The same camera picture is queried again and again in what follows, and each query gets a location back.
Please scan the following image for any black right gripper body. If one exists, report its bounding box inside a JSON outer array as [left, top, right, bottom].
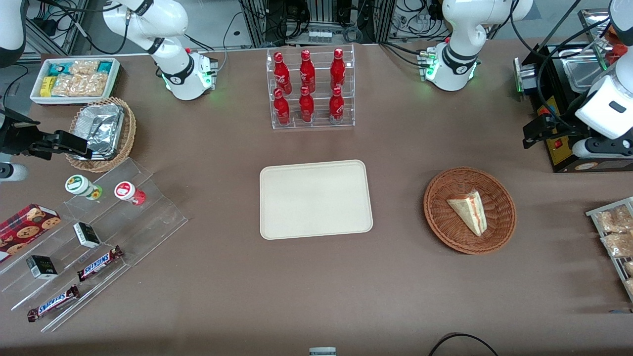
[[0, 109, 58, 160]]

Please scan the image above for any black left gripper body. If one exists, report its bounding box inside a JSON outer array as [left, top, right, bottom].
[[536, 114, 577, 145]]

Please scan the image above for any triangular sandwich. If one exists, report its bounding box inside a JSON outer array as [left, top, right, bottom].
[[447, 190, 488, 237]]

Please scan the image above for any light wicker basket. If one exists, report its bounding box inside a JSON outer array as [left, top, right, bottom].
[[64, 97, 137, 173]]

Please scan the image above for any round brown wicker basket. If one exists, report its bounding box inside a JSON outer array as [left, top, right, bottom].
[[423, 167, 517, 255]]

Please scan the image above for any cream plastic tray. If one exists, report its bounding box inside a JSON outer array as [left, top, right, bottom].
[[260, 160, 374, 240]]

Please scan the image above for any black food warmer machine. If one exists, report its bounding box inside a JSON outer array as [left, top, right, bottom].
[[514, 9, 633, 174]]

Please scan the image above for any green lid cup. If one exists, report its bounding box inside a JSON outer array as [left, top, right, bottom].
[[65, 175, 103, 200]]

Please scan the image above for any aluminium foil container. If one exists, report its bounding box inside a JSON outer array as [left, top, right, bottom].
[[69, 104, 125, 160]]

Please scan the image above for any large clear cracker bag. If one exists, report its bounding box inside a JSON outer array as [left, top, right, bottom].
[[52, 73, 108, 97]]

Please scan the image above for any red lid cup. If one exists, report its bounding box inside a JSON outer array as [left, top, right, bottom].
[[114, 181, 146, 206]]

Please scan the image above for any steel food pan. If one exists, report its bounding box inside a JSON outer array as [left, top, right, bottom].
[[563, 58, 608, 93]]

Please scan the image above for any small clear cracker bag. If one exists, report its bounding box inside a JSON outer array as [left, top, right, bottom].
[[69, 60, 100, 76]]

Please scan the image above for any white rectangular snack bin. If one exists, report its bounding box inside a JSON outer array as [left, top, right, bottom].
[[30, 57, 121, 106]]

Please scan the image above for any small black box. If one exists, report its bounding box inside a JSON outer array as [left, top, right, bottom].
[[26, 255, 58, 280], [73, 222, 101, 248]]

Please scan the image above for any red cookie box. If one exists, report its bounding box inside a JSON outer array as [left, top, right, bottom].
[[0, 204, 62, 263]]

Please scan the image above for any clear acrylic stepped display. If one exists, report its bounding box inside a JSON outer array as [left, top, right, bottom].
[[0, 157, 188, 333]]

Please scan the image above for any clear bag of pastry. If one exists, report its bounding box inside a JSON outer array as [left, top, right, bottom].
[[601, 232, 633, 258], [596, 207, 633, 233]]

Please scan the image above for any snickers bar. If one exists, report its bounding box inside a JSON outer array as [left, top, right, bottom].
[[27, 285, 80, 322], [77, 246, 124, 282]]

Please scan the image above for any red cola bottle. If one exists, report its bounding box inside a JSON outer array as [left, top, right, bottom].
[[299, 49, 316, 93], [330, 48, 346, 92], [329, 87, 345, 124], [273, 51, 293, 94], [273, 88, 291, 126], [299, 86, 315, 123]]

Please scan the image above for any clear acrylic bottle rack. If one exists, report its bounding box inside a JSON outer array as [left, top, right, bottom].
[[266, 44, 356, 130]]

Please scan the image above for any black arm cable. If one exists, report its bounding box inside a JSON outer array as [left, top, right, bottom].
[[509, 0, 614, 134]]

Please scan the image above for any wire rack tray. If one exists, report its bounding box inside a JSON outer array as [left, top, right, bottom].
[[586, 197, 633, 302]]

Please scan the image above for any black cable loop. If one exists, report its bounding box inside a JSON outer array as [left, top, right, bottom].
[[428, 333, 500, 356]]

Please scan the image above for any aluminium frame rack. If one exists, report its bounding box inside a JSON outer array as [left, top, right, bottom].
[[240, 0, 396, 47]]

